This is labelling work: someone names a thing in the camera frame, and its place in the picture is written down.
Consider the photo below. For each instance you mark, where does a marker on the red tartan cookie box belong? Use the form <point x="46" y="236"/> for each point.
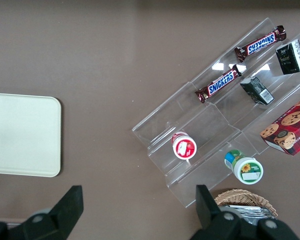
<point x="290" y="127"/>

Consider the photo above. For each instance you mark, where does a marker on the red lid yogurt cup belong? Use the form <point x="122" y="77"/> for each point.
<point x="183" y="147"/>

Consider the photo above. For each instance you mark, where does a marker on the cream plastic tray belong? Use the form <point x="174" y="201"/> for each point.
<point x="22" y="135"/>

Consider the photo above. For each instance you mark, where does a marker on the silver foil container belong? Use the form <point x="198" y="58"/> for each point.
<point x="247" y="211"/>

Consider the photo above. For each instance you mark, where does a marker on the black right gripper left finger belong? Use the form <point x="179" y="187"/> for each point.
<point x="62" y="212"/>

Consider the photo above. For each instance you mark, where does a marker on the light tan wicker basket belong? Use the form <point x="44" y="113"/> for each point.
<point x="242" y="197"/>

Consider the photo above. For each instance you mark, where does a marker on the green lid yogurt cup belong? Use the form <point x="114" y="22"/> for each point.
<point x="245" y="168"/>

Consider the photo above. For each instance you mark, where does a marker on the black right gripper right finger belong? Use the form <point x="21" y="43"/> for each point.
<point x="210" y="220"/>

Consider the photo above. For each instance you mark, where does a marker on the small black carton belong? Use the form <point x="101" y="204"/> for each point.
<point x="291" y="58"/>
<point x="257" y="90"/>

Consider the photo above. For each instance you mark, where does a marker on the clear acrylic stepped display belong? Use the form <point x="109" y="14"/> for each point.
<point x="215" y="120"/>

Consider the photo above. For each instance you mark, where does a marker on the Snickers chocolate bar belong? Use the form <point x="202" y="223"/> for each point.
<point x="260" y="43"/>
<point x="218" y="83"/>

